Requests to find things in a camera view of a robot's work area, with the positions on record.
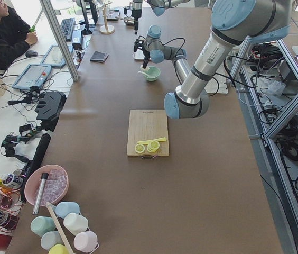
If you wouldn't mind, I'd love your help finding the white steamed bun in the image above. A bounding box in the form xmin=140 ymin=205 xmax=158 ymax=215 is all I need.
xmin=141 ymin=68 xmax=150 ymax=74

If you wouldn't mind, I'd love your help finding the seated person in black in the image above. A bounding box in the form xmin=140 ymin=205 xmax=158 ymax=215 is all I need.
xmin=0 ymin=1 xmax=38 ymax=70

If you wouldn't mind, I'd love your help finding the white ceramic spoon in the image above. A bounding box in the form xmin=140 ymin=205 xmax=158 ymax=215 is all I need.
xmin=137 ymin=71 xmax=150 ymax=78

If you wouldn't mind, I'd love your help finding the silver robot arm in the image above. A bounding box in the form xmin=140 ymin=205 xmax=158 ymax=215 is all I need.
xmin=131 ymin=0 xmax=188 ymax=35
xmin=143 ymin=1 xmax=292 ymax=119

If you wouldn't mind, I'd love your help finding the single lemon slice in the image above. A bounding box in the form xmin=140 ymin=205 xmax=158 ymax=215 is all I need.
xmin=134 ymin=144 xmax=145 ymax=154

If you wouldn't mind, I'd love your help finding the metal scoop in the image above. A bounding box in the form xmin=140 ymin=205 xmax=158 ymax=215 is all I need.
xmin=116 ymin=16 xmax=135 ymax=26

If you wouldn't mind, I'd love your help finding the lower teach pendant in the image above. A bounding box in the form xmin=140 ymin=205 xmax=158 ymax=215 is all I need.
xmin=12 ymin=64 xmax=52 ymax=90

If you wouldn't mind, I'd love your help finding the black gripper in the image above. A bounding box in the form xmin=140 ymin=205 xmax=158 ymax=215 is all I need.
xmin=142 ymin=40 xmax=150 ymax=69
xmin=134 ymin=17 xmax=139 ymax=34

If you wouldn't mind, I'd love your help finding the wooden mug tree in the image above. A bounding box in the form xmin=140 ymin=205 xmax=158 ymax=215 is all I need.
xmin=98 ymin=1 xmax=116 ymax=34

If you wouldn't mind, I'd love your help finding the mint green bowl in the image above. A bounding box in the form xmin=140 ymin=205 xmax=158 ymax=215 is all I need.
xmin=145 ymin=66 xmax=161 ymax=81

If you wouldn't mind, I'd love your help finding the white rabbit tray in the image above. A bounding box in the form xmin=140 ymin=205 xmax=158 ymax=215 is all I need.
xmin=133 ymin=50 xmax=144 ymax=60

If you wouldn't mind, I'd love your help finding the upper teach pendant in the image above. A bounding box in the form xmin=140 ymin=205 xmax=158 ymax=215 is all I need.
xmin=40 ymin=45 xmax=66 ymax=68

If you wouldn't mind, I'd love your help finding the teach pendant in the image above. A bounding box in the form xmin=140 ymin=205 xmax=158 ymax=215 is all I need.
xmin=40 ymin=45 xmax=66 ymax=68
xmin=12 ymin=64 xmax=52 ymax=90

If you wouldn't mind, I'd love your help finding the black camera cable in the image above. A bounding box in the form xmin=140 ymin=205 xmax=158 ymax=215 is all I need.
xmin=162 ymin=38 xmax=187 ymax=58

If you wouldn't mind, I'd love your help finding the bamboo cutting board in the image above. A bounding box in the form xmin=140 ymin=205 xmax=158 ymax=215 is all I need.
xmin=127 ymin=109 xmax=170 ymax=157

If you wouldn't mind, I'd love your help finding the lemon slice stack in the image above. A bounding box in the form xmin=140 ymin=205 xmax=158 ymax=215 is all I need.
xmin=146 ymin=140 xmax=160 ymax=153

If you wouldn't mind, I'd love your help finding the pastel cup rack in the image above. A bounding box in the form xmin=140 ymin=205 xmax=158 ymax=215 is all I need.
xmin=30 ymin=203 xmax=100 ymax=253

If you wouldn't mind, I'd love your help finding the yellow plastic knife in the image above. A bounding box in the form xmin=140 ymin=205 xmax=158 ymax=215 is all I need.
xmin=137 ymin=137 xmax=167 ymax=144

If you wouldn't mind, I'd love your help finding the grey folded cloth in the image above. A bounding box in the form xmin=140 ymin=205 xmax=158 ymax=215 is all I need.
xmin=89 ymin=51 xmax=109 ymax=63

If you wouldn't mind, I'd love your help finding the pink bowl with ice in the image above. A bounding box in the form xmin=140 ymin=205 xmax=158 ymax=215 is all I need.
xmin=24 ymin=165 xmax=69 ymax=206

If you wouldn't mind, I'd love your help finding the black keyboard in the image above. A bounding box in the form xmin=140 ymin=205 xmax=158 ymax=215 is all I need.
xmin=60 ymin=18 xmax=75 ymax=41

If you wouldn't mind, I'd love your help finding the metal muddler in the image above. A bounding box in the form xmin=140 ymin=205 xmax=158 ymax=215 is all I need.
xmin=32 ymin=173 xmax=49 ymax=215

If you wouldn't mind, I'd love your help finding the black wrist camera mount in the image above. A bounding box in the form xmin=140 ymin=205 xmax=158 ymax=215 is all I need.
xmin=133 ymin=39 xmax=145 ymax=52

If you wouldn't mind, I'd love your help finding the aluminium frame post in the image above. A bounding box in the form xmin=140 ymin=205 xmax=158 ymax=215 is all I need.
xmin=40 ymin=0 xmax=79 ymax=81

